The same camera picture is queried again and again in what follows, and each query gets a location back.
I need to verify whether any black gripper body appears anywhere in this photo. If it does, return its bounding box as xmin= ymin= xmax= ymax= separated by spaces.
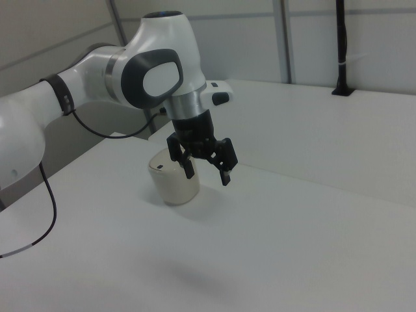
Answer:
xmin=170 ymin=109 xmax=226 ymax=159

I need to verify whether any black pole stand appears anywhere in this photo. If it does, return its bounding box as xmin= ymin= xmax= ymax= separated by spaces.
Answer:
xmin=331 ymin=0 xmax=356 ymax=97

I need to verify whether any small white trash can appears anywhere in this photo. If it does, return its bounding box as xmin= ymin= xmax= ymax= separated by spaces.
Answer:
xmin=148 ymin=148 xmax=200 ymax=207

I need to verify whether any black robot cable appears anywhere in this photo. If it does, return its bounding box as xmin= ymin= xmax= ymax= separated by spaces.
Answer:
xmin=0 ymin=109 xmax=167 ymax=259

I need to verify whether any grey partition post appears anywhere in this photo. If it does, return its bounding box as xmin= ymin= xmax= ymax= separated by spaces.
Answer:
xmin=106 ymin=0 xmax=128 ymax=47
xmin=272 ymin=0 xmax=293 ymax=84

